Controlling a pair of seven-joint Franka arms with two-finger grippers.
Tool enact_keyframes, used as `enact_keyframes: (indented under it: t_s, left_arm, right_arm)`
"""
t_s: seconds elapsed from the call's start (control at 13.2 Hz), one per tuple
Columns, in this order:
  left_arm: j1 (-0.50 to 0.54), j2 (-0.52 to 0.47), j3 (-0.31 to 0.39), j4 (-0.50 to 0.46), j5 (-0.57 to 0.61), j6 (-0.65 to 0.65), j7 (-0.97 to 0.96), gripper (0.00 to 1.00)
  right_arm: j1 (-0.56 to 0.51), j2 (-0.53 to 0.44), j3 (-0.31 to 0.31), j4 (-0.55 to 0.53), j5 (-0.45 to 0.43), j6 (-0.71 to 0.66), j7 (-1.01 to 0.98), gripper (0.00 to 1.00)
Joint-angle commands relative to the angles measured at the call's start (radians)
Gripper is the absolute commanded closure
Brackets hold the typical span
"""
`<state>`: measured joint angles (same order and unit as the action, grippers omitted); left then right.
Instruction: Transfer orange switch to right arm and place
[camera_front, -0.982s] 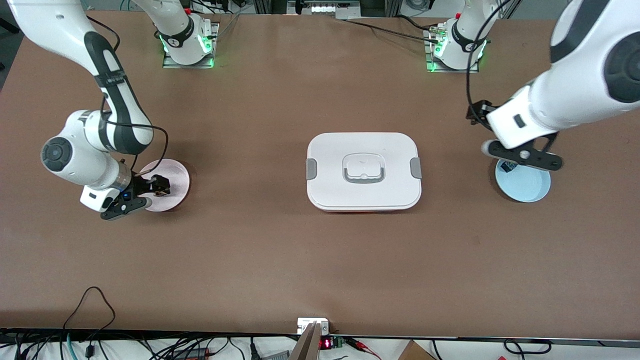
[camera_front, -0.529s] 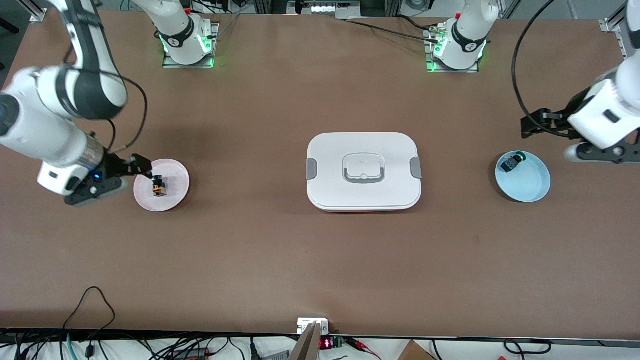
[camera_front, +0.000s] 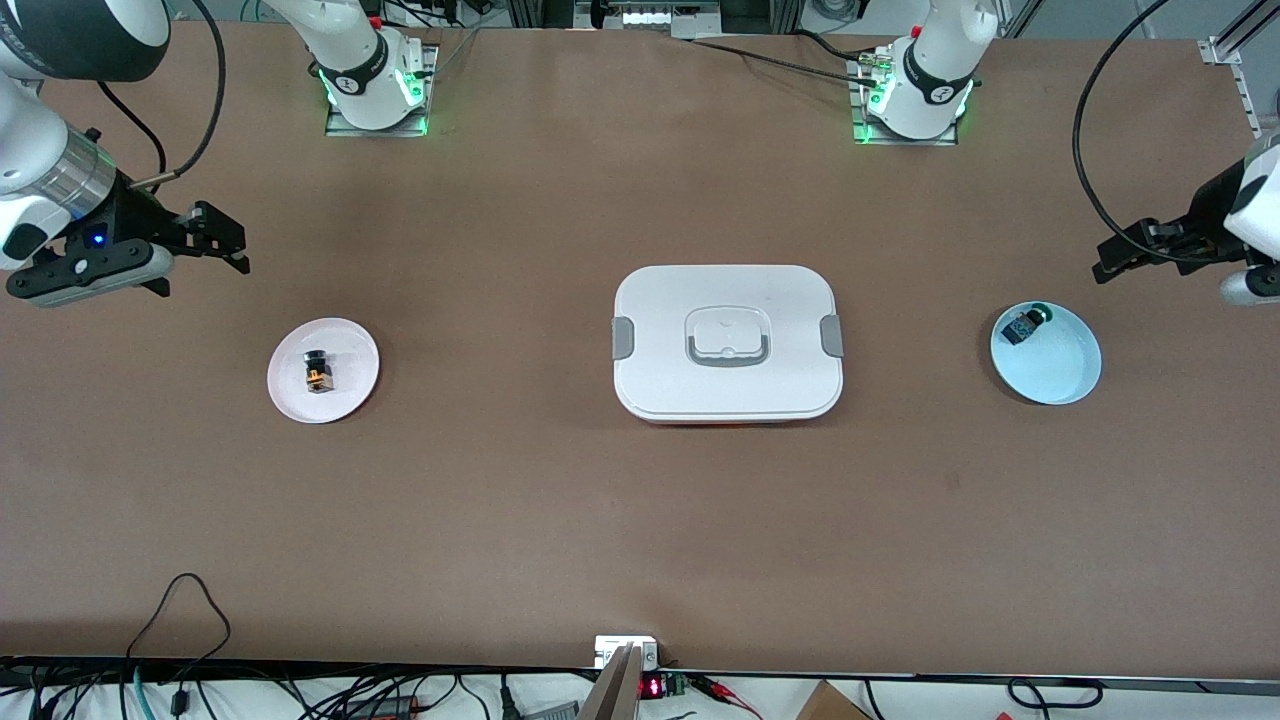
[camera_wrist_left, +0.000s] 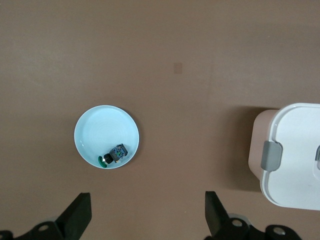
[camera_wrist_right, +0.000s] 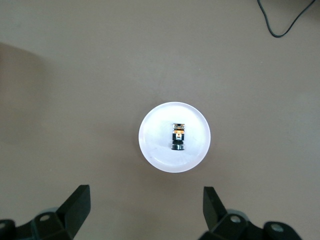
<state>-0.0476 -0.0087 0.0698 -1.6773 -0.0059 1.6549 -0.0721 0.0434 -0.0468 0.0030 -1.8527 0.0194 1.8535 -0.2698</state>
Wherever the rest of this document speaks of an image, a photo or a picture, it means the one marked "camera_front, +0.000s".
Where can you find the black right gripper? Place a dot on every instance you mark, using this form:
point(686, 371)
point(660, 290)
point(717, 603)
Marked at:
point(133, 217)

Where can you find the aluminium profile frame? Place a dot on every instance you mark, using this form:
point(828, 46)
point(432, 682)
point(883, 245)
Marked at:
point(1235, 55)

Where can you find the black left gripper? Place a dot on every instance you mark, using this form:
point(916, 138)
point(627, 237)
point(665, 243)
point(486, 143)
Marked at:
point(1203, 219)

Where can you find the small green-capped bottle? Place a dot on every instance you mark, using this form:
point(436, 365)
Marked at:
point(1024, 327)

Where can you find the pale pink round plate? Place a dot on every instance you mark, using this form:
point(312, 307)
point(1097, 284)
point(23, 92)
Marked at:
point(350, 395)

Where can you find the red clip leads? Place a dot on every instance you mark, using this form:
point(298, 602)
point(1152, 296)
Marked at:
point(725, 692)

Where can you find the light blue round plate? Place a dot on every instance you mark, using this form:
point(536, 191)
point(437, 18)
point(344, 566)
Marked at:
point(1055, 365)

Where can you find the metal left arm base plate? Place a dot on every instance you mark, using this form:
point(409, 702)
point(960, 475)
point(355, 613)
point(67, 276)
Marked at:
point(865, 135)

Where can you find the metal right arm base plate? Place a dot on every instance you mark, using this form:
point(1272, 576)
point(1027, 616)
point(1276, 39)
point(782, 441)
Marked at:
point(335, 125)

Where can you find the red digit display board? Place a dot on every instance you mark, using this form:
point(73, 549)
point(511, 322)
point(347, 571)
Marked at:
point(652, 687)

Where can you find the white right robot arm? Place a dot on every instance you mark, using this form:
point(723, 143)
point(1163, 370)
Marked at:
point(350, 45)

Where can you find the brown cardboard box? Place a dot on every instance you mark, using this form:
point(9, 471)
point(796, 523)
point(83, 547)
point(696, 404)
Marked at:
point(830, 705)

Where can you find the black and orange switch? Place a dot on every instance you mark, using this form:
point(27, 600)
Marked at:
point(319, 372)

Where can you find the black power adapter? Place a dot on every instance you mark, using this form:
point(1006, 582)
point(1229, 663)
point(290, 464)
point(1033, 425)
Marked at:
point(385, 708)

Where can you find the grey device with white lights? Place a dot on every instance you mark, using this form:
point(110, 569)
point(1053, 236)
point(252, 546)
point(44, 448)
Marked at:
point(650, 15)

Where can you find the white lunch box grey latches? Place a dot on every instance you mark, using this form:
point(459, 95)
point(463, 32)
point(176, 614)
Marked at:
point(727, 340)

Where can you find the grey camera post white plate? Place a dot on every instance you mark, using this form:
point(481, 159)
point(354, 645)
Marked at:
point(615, 690)

